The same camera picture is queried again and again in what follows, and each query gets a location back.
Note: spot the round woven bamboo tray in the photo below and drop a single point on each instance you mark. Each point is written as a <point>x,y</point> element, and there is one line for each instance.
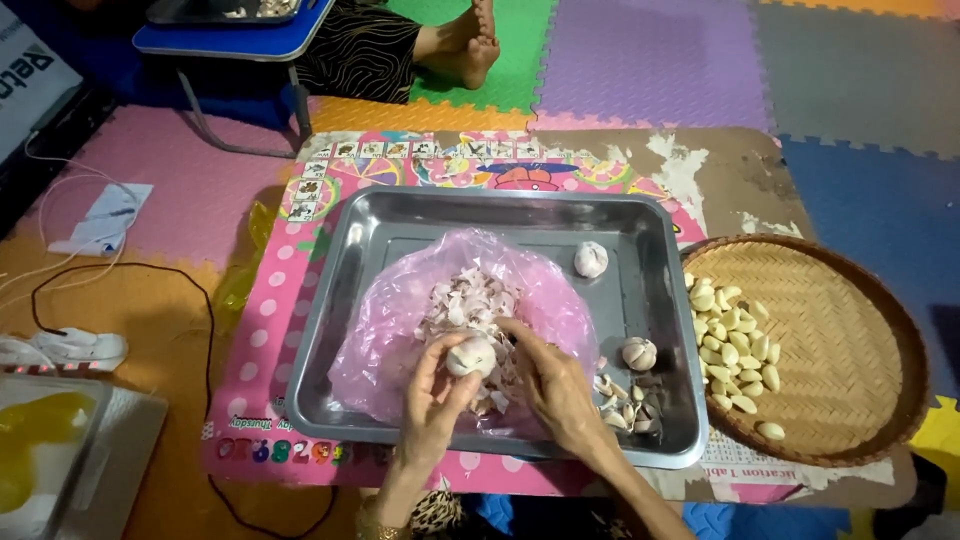
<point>847,352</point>

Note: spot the person's right hand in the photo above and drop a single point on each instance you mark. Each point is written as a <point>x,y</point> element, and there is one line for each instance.
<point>555,397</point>

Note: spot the blue folding low table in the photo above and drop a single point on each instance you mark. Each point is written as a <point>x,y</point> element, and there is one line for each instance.
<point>240,41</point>

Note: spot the pink plastic bag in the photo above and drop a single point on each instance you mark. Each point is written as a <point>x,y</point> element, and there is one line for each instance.
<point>390,330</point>

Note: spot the split garlic bulb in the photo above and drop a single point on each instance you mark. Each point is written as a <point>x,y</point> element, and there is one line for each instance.
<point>640,353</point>

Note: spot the pink printed low table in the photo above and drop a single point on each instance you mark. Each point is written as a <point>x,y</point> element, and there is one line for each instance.
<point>300,300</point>

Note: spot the white power strip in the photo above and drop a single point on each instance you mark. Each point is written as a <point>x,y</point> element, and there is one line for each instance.
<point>71,349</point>

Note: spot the steel rectangular tray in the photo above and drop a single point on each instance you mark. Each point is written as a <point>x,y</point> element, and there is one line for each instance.
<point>645,300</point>

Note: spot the pile of garlic skins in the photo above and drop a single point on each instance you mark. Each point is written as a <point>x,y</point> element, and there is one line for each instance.
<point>469,304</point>

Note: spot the white and black box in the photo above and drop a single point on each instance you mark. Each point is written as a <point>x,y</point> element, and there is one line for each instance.
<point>30,82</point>

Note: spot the yellow plastic bag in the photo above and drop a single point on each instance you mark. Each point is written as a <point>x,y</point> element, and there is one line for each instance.
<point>244,270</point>

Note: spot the clear container with yellow contents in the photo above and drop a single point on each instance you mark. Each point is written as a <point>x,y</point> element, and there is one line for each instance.
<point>37,450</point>

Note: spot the white paper sheet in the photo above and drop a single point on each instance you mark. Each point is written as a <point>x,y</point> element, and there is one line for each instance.
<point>105,221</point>

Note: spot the person's left hand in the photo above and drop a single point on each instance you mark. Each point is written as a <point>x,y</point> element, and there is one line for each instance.
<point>433,411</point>

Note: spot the pile of peeled garlic cloves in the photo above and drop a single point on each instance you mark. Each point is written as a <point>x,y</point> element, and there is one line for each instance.
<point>731,352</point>

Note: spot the dark tray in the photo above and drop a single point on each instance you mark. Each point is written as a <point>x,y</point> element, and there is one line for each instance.
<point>217,11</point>

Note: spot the heap of unpeeled garlic cloves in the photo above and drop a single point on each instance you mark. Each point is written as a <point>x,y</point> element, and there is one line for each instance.
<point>628,409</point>

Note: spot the white garlic bulb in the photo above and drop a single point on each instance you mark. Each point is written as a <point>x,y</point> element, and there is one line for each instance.
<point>472,355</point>
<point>591,259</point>

